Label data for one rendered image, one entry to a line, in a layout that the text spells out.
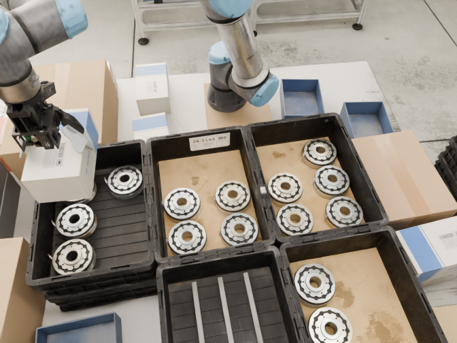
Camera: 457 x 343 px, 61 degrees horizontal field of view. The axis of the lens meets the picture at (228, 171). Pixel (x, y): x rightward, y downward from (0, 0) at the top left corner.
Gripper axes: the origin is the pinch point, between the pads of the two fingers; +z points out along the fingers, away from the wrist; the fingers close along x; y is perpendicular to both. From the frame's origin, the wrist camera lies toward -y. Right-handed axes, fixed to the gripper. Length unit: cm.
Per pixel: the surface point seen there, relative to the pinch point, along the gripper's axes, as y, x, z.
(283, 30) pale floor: -195, 102, 113
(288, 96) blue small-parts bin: -52, 69, 41
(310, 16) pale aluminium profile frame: -191, 121, 100
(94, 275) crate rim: 23.8, 4.4, 18.6
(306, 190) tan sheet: 0, 62, 28
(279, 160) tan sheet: -12, 56, 28
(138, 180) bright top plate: -7.2, 12.5, 25.6
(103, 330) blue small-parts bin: 31, 1, 41
